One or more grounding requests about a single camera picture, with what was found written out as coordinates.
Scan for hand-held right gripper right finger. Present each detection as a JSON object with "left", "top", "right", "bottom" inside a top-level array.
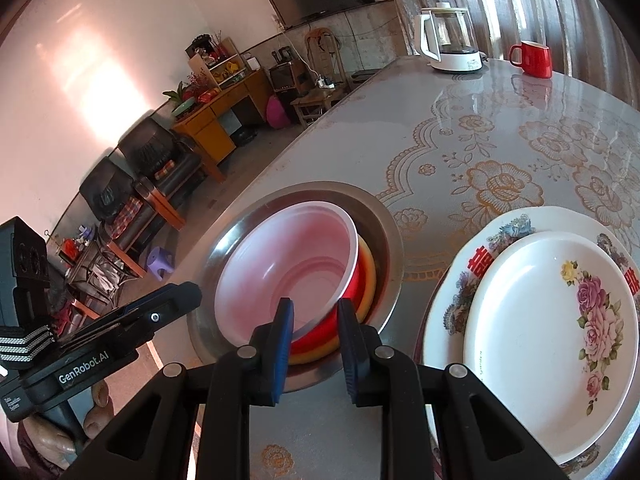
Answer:
[{"left": 336, "top": 298, "right": 568, "bottom": 480}]

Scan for white plate red blue print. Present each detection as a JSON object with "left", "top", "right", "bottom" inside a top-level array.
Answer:
[{"left": 422, "top": 206, "right": 640, "bottom": 478}]

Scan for wooden chair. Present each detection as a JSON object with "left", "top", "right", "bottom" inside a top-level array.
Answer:
[{"left": 291, "top": 27, "right": 351, "bottom": 128}]

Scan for pink bag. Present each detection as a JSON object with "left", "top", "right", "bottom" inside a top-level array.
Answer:
[{"left": 266, "top": 94, "right": 292, "bottom": 129}]

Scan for yellow plastic bowl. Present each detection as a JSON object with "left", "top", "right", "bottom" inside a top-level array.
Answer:
[{"left": 287, "top": 232, "right": 377, "bottom": 365}]

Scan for black armchair wooden frame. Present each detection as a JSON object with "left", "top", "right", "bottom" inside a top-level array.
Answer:
[
  {"left": 117, "top": 121, "right": 226, "bottom": 231},
  {"left": 79, "top": 156, "right": 151, "bottom": 281}
]

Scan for stainless steel bowl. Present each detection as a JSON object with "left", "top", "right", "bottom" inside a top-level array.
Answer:
[{"left": 187, "top": 182, "right": 405, "bottom": 393}]

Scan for potted green plant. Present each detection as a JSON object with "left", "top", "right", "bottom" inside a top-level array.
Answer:
[{"left": 162, "top": 80, "right": 198, "bottom": 118}]

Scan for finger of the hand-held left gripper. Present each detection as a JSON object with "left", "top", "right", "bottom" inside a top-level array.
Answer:
[
  {"left": 57, "top": 282, "right": 202, "bottom": 356},
  {"left": 102, "top": 287, "right": 176, "bottom": 323}
]

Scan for purple plastic stool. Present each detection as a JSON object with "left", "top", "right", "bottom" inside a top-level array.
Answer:
[{"left": 146, "top": 246, "right": 176, "bottom": 281}]

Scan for black white striped strap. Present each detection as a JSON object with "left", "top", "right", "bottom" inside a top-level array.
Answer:
[{"left": 0, "top": 326, "right": 60, "bottom": 372}]

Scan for white glass electric kettle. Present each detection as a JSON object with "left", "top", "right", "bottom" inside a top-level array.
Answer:
[{"left": 414, "top": 2, "right": 485, "bottom": 73}]

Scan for orange wooden desk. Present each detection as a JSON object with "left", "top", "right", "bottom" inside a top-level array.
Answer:
[{"left": 171, "top": 67, "right": 273, "bottom": 183}]

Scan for red plastic bowl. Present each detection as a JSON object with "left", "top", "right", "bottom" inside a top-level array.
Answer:
[{"left": 214, "top": 201, "right": 362, "bottom": 356}]

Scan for grey sheer curtain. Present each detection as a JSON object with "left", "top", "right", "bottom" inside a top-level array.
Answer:
[{"left": 382, "top": 0, "right": 640, "bottom": 111}]

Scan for red mug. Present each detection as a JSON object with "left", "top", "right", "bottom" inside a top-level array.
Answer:
[{"left": 509, "top": 40, "right": 554, "bottom": 79}]

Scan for wooden shelf with ornaments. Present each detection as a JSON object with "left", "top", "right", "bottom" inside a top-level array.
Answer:
[{"left": 186, "top": 35, "right": 246, "bottom": 88}]

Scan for person's left hand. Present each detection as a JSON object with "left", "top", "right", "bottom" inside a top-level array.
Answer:
[{"left": 20, "top": 380, "right": 110, "bottom": 471}]

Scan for glass coffee table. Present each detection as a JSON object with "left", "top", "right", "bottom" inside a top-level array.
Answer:
[{"left": 47, "top": 225, "right": 151, "bottom": 326}]

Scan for white plate pink rose print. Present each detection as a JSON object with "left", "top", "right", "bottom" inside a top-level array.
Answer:
[{"left": 462, "top": 231, "right": 640, "bottom": 466}]

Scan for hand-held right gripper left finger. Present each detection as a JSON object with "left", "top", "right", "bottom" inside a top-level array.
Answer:
[{"left": 65, "top": 297, "right": 296, "bottom": 480}]

